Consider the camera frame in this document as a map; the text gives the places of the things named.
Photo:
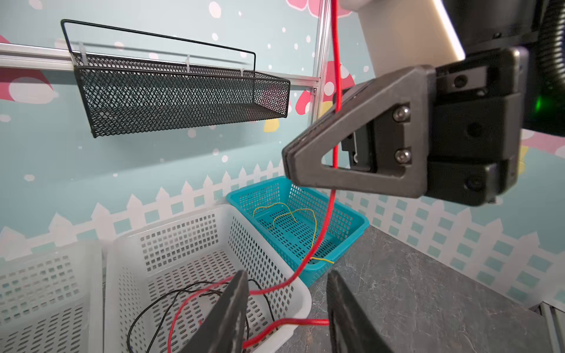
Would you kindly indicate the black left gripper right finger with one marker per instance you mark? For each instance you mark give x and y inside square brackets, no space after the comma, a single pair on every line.
[350,328]

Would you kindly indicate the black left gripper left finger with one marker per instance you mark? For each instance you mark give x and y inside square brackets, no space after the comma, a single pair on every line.
[223,328]

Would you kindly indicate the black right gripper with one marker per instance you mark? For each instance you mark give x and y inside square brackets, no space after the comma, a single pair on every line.
[378,142]

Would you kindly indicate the middle white plastic basket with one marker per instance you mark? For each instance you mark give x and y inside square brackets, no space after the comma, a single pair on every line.
[146,308]

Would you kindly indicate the white plastic basket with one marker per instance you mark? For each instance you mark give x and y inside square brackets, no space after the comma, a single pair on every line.
[146,308]
[53,302]

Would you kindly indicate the teal plastic basket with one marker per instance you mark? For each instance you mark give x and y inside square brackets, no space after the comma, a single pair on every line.
[290,218]

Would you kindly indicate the left white plastic basket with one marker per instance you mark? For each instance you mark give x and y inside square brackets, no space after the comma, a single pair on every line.
[53,302]

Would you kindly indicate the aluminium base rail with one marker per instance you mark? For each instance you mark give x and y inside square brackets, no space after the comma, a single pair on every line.
[555,324]

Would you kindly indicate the black wire mesh wall basket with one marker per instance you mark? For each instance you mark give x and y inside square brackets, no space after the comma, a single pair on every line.
[128,95]

